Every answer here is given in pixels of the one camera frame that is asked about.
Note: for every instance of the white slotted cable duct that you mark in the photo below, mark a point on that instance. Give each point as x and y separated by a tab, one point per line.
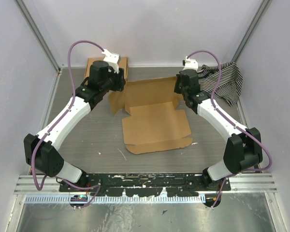
82	199

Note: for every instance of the cardboard box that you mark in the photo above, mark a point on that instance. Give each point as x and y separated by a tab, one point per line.
124	63
154	122

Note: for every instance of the folded closed cardboard box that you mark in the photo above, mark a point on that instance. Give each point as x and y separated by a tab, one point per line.
124	63

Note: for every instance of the aluminium front rail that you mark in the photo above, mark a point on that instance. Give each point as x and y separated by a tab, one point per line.
249	182

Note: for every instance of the left aluminium corner post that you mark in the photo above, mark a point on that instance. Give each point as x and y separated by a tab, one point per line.
37	33

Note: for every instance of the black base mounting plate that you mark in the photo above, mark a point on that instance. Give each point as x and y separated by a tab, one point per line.
151	184

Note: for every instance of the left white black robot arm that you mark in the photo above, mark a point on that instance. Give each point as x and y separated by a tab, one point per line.
41	150

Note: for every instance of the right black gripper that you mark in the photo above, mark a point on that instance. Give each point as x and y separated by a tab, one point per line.
177	88

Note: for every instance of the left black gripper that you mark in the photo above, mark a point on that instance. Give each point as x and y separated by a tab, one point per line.
121	81

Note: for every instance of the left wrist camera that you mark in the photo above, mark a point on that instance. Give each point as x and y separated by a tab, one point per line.
113	59

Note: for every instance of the aluminium corner post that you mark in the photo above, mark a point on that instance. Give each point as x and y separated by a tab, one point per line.
37	33
260	12

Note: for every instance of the right aluminium corner post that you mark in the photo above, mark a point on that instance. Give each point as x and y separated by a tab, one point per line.
260	12

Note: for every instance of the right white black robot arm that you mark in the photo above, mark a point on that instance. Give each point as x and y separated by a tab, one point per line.
242	149

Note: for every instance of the black white striped cloth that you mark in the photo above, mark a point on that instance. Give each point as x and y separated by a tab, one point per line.
230	84

